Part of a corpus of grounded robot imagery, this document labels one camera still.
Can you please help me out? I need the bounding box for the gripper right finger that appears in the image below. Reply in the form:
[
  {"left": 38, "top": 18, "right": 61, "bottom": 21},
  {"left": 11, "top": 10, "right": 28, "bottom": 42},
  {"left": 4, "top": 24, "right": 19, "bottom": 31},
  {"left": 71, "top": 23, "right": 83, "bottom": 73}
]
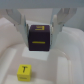
[{"left": 49, "top": 7, "right": 72, "bottom": 45}]

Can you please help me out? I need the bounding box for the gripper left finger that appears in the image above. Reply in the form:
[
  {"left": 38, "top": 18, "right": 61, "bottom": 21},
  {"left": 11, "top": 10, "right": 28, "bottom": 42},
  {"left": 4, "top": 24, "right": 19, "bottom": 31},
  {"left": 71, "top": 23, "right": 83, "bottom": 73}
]
[{"left": 5, "top": 8, "right": 30, "bottom": 49}]

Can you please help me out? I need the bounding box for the purple block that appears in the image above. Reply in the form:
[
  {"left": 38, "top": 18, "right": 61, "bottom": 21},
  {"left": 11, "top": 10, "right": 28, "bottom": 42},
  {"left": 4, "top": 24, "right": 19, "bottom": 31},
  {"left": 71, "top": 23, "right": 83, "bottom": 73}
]
[{"left": 27, "top": 24, "right": 52, "bottom": 53}]

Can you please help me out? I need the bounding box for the white plastic box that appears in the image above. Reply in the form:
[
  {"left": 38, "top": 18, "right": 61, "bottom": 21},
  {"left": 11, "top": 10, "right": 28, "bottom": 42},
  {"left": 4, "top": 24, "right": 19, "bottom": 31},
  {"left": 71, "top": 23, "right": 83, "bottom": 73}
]
[{"left": 0, "top": 15, "right": 84, "bottom": 84}]

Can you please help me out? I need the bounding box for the yellow block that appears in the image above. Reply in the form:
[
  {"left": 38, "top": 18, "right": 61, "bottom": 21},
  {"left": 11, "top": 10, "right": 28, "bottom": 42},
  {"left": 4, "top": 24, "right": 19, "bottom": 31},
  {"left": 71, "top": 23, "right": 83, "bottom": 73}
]
[{"left": 16, "top": 63, "right": 33, "bottom": 82}]

